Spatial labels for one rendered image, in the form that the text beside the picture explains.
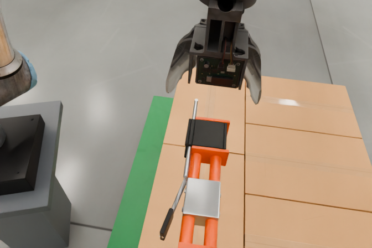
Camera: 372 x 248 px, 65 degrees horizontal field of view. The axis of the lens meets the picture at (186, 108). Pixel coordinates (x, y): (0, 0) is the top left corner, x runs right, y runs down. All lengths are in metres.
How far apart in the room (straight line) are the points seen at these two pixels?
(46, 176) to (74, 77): 1.61
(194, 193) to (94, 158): 1.61
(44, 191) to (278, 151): 1.02
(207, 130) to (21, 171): 0.72
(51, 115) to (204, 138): 0.90
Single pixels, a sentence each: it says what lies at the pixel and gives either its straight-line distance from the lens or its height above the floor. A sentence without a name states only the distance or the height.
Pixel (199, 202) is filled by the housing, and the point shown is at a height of 1.23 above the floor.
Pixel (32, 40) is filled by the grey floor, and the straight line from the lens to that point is 3.28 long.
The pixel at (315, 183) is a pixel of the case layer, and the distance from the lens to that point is 1.47.
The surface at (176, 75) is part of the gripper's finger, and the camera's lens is 0.44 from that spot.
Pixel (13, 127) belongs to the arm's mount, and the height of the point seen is 0.82.
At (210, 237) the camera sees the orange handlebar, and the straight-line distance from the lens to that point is 0.52.
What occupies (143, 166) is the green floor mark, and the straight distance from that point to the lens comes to 2.01.
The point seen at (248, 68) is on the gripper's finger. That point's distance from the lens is 0.45.
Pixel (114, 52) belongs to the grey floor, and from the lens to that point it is 2.90.
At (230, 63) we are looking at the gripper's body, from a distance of 0.36.
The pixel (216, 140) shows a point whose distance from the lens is 0.59.
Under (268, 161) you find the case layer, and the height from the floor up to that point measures 0.54.
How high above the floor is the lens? 1.72
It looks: 48 degrees down
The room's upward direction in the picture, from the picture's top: 3 degrees clockwise
